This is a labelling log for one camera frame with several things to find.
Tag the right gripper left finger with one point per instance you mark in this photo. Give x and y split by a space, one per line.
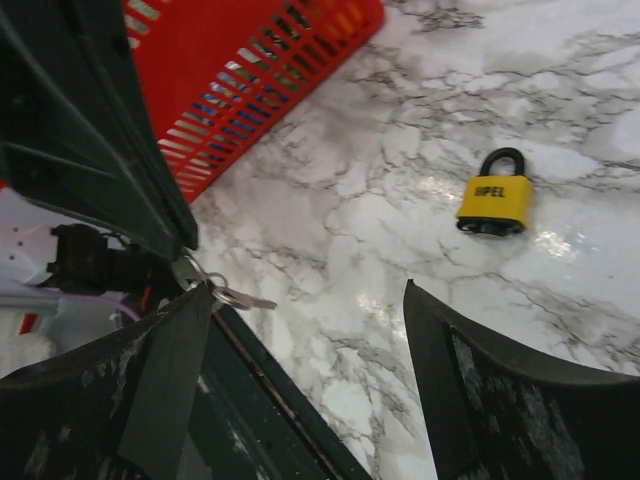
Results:
115 408

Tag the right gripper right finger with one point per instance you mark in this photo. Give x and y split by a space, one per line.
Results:
495 408

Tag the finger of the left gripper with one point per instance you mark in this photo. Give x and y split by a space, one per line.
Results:
76 137

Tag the silver key bunch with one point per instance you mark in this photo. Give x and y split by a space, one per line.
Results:
189 274

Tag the yellow padlock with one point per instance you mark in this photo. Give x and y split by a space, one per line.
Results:
497 205

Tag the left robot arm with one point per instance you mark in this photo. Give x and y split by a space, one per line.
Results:
75 258

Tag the red plastic basket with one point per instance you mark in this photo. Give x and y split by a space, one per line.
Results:
216 75

